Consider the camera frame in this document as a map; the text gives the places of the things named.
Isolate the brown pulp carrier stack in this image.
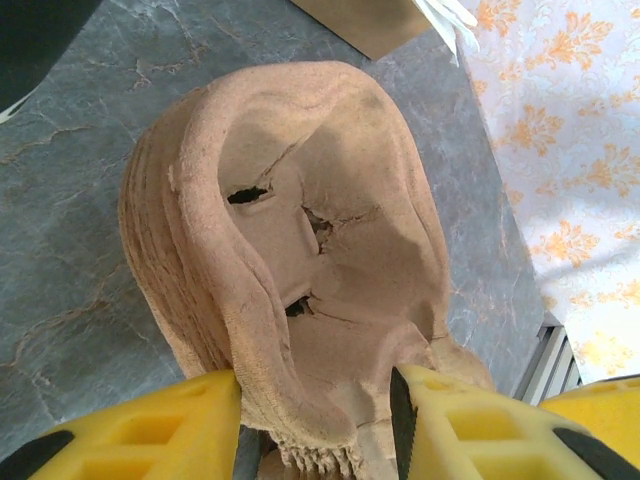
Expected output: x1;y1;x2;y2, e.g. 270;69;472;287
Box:
117;84;361;480

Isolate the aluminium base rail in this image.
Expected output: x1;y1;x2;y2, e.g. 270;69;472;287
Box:
512;319;584;406

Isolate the brown pulp cup carrier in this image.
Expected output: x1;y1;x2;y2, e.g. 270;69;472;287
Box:
167;59;496;480

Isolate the flat cardboard box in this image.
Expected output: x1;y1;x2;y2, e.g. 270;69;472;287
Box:
289;0;436;61

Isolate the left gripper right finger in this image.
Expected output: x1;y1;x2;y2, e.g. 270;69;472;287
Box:
388;363;640;480

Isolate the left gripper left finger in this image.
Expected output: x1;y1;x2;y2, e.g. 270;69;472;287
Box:
0;369;245;480

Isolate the paper cup stack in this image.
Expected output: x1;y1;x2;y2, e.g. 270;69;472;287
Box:
0;0;107;126

